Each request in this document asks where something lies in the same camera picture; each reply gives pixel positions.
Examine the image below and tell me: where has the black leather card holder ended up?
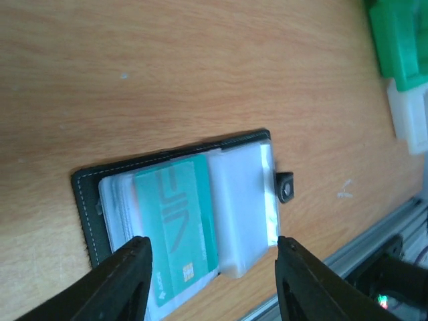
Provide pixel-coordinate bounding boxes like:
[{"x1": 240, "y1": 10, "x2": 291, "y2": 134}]
[{"x1": 71, "y1": 129, "x2": 294, "y2": 320}]

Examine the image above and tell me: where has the teal card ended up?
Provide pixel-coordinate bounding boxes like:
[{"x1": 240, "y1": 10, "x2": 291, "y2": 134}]
[{"x1": 134, "y1": 154, "x2": 219, "y2": 310}]

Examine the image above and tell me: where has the aluminium front rail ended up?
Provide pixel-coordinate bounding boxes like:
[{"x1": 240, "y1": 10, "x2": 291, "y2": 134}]
[{"x1": 239, "y1": 197, "x2": 427, "y2": 320}]

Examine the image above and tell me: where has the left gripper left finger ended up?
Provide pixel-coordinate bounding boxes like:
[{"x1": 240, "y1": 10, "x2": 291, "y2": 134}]
[{"x1": 18, "y1": 236, "x2": 152, "y2": 320}]

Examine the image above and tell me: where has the white plastic bin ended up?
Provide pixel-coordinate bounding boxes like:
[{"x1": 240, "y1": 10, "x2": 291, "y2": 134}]
[{"x1": 387, "y1": 79, "x2": 428, "y2": 155}]

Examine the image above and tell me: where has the green plastic compartment tray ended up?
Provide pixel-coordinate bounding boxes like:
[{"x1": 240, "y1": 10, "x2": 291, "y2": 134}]
[{"x1": 366, "y1": 1, "x2": 427, "y2": 92}]

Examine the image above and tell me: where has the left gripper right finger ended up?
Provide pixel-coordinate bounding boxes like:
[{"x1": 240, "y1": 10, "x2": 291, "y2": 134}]
[{"x1": 275, "y1": 236, "x2": 398, "y2": 320}]

